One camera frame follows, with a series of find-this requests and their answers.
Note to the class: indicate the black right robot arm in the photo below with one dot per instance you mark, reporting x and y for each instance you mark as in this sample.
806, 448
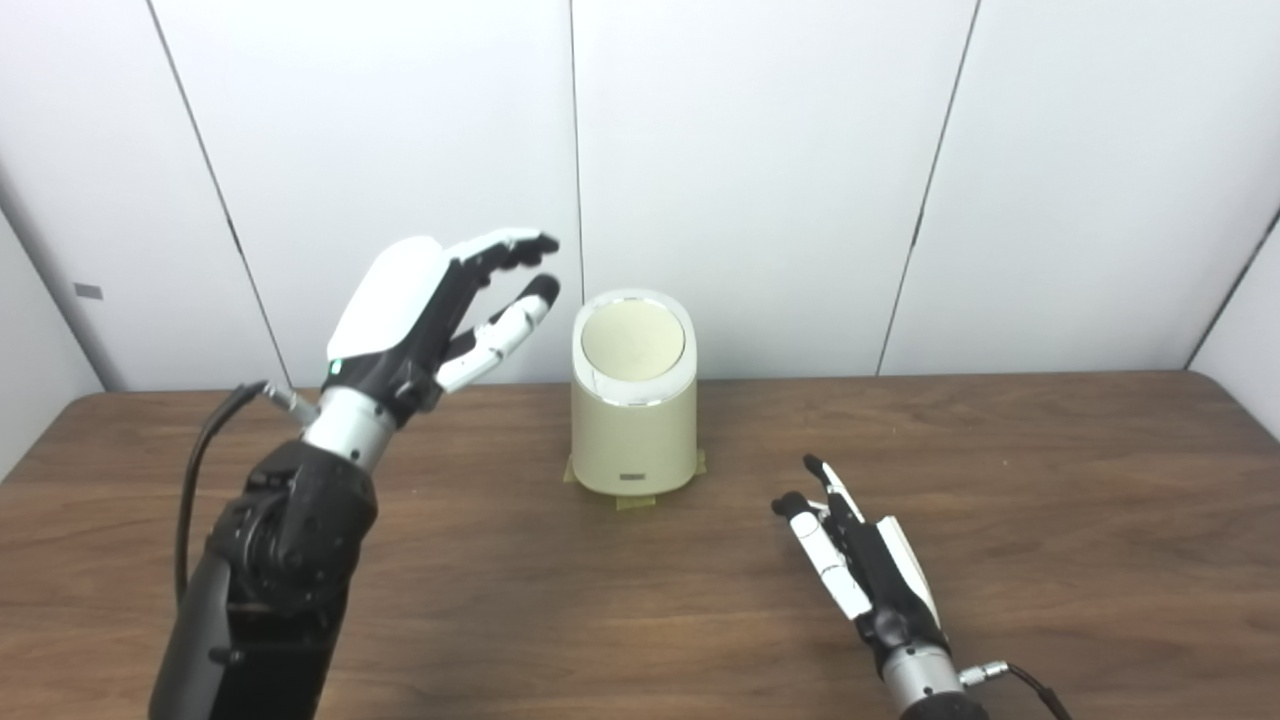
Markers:
925, 690

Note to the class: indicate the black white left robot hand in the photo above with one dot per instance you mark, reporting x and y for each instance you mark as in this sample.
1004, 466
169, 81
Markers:
390, 300

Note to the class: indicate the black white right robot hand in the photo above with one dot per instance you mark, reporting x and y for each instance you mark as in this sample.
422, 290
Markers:
885, 580

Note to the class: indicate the small grey wall label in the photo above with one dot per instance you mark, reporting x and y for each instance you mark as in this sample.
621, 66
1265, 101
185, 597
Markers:
88, 291

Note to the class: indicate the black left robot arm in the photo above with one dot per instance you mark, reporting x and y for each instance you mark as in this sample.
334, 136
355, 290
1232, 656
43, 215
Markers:
270, 580

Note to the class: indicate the round cream bin lid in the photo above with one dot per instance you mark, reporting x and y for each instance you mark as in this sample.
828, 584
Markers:
633, 340

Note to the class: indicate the cream-colored bin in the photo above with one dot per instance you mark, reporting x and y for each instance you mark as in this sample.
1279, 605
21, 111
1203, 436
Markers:
635, 440

